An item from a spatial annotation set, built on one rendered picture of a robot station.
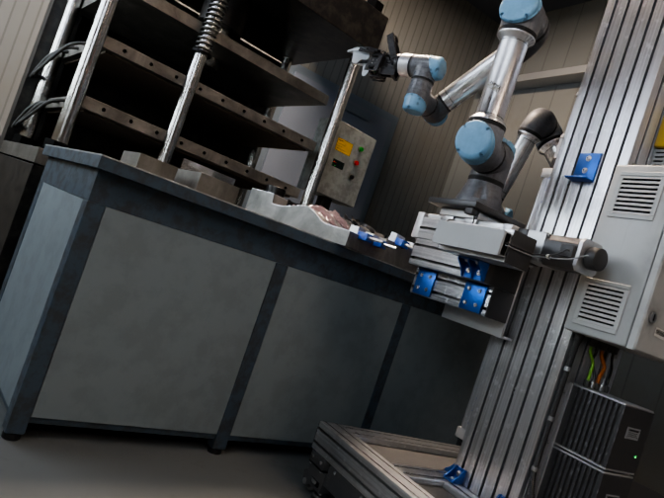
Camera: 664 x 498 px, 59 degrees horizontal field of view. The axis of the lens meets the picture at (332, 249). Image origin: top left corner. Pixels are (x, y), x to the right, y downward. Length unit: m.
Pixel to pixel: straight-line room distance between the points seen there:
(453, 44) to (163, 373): 4.60
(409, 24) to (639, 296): 4.30
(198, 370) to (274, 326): 0.29
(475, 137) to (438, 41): 4.01
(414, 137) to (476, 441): 3.97
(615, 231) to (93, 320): 1.43
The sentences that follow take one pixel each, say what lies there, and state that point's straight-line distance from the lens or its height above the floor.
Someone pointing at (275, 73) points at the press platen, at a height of 1.50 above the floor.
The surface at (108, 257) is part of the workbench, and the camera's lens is 1.75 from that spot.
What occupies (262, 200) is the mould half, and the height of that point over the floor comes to 0.87.
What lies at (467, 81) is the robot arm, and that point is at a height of 1.44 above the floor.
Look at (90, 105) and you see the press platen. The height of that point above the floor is 1.01.
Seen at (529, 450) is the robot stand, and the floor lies 0.42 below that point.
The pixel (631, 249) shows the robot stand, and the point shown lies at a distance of 1.67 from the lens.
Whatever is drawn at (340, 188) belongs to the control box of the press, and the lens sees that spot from 3.21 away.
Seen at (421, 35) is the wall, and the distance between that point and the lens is 5.66.
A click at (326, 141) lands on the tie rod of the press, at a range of 2.98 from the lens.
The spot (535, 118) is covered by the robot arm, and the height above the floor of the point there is 1.51.
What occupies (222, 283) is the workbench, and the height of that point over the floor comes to 0.56.
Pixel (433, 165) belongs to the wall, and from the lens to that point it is 5.67.
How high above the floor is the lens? 0.71
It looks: 2 degrees up
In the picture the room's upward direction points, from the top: 19 degrees clockwise
